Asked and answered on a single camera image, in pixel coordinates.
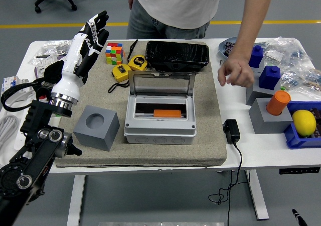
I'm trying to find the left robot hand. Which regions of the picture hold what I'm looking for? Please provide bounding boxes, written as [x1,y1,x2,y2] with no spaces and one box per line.
[51,11,110,100]

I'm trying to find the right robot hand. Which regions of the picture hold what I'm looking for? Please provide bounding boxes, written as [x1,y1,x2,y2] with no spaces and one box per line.
[291,208,308,226]

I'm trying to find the person's left hand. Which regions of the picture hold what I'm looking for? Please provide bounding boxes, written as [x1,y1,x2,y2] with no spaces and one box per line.
[217,58,255,88]

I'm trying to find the orange cylinder battery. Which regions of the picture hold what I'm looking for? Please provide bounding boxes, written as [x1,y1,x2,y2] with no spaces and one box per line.
[266,90,291,116]
[153,109,182,118]

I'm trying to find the grey junction box clear lid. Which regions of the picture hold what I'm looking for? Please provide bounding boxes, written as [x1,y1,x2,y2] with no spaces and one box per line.
[123,71,197,146]

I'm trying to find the grey holder block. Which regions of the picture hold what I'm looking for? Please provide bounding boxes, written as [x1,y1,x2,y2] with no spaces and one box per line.
[250,64,265,74]
[73,105,120,152]
[245,72,281,106]
[248,97,294,135]

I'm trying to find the clear bag of parts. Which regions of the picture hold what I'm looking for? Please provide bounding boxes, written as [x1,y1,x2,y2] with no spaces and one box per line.
[37,39,76,58]
[259,37,314,68]
[279,66,321,98]

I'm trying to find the black cloth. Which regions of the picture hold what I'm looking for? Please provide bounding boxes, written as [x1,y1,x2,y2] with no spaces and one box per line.
[32,60,65,101]

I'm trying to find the blue bottle-shaped block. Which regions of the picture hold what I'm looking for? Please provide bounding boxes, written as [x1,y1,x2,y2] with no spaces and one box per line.
[258,65,281,90]
[248,45,265,68]

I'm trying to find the dark snack packets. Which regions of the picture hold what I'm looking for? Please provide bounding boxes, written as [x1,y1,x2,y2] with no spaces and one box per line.
[224,41,236,56]

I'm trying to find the blue-grey dish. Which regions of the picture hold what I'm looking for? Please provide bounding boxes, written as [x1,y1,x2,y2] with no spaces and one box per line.
[218,37,239,61]

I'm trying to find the colourful puzzle cube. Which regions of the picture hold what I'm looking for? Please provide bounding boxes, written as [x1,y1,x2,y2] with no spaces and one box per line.
[105,42,125,65]

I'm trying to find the person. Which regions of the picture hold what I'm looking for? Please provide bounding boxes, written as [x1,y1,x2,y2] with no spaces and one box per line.
[126,0,276,88]

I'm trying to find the grey-brown mat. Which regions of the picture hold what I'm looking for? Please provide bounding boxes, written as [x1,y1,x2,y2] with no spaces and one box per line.
[51,40,228,168]

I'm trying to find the white table leg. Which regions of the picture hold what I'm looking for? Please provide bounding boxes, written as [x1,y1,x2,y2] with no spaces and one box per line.
[66,175,87,226]
[244,169,270,221]

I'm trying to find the black table control panel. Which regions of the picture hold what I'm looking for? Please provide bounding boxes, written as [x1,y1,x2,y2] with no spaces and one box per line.
[279,167,321,175]

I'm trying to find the yellow tape measure small label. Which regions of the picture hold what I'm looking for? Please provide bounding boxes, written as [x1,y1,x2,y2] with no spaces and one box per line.
[108,63,134,93]

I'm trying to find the black power adapter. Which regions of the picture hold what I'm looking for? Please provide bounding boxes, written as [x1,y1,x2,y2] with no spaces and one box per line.
[223,119,241,144]

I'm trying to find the yellow tape measure 5m print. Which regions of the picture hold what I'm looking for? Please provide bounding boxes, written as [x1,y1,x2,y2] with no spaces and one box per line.
[126,39,148,73]

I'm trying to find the white circuit breaker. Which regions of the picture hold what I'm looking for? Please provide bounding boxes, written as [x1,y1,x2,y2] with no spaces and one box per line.
[0,75,33,103]

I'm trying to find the black bag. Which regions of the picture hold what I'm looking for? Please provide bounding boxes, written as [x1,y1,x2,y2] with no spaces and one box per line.
[144,40,210,73]

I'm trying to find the blue storage bin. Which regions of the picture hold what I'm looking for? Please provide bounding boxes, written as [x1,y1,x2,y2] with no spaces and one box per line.
[283,100,321,150]

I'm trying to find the yellow lemon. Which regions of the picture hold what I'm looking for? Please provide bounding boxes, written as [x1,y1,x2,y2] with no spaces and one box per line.
[292,109,317,137]

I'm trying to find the white power strip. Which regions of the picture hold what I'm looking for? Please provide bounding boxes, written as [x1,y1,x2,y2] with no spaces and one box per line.
[14,95,55,151]

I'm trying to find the black adapter cord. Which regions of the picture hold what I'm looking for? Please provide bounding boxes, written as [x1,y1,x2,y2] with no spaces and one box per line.
[208,140,243,226]

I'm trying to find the white power strip cable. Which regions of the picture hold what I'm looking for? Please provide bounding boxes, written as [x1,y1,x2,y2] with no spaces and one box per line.
[0,95,27,166]

